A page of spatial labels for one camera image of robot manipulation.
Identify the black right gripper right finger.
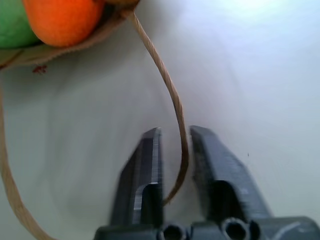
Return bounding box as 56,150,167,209
189,124,274,223

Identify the brown paper bag with handles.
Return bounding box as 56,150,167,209
0,0,190,240

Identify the orange ball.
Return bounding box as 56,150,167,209
21,0,106,48

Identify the green ball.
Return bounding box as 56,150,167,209
0,0,43,49

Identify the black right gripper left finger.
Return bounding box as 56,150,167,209
109,126,166,226

